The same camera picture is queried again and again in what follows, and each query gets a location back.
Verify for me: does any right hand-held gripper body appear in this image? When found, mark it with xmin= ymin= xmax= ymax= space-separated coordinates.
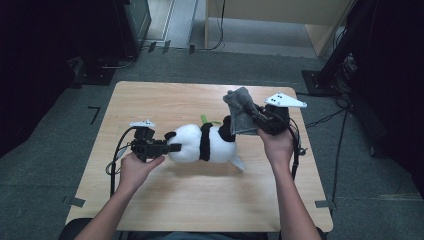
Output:
xmin=254 ymin=92 xmax=308 ymax=137

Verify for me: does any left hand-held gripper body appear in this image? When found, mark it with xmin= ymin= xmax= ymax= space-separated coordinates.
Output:
xmin=129 ymin=119 xmax=169 ymax=164

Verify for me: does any grey towel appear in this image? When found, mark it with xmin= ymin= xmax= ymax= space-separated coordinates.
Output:
xmin=222 ymin=86 xmax=260 ymax=136

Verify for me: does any black and white panda plush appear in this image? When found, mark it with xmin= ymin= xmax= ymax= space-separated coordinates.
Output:
xmin=163 ymin=114 xmax=247 ymax=173

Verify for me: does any person's right hand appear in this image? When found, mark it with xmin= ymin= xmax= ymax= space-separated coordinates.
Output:
xmin=257 ymin=127 xmax=295 ymax=169

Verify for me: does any person's left hand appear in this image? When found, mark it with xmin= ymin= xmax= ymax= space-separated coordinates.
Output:
xmin=119 ymin=153 xmax=166 ymax=196

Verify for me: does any black metal stand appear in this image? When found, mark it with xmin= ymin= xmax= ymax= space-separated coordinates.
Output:
xmin=301 ymin=0 xmax=381 ymax=98

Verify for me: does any grey tape strip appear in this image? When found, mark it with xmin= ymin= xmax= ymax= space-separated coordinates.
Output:
xmin=314 ymin=199 xmax=336 ymax=210

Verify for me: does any light wooden cabinet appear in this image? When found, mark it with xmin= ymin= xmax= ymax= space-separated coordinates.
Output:
xmin=203 ymin=0 xmax=355 ymax=58

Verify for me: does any dark curtain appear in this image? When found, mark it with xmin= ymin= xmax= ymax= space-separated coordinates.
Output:
xmin=346 ymin=0 xmax=424 ymax=189
xmin=0 ymin=0 xmax=79 ymax=158

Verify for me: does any black equipment case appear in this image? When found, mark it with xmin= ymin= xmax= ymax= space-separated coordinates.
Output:
xmin=112 ymin=0 xmax=153 ymax=60

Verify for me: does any left hand-held gripper black cable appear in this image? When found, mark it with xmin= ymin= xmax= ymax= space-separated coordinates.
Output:
xmin=105 ymin=125 xmax=138 ymax=198

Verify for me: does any tangled cable bundle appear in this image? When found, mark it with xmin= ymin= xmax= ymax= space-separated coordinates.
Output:
xmin=332 ymin=52 xmax=358 ymax=96

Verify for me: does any black floor cable loop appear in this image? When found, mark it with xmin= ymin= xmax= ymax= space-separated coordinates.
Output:
xmin=97 ymin=54 xmax=138 ymax=71

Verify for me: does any black stand base plate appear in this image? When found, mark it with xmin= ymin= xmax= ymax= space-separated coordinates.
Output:
xmin=70 ymin=56 xmax=117 ymax=88

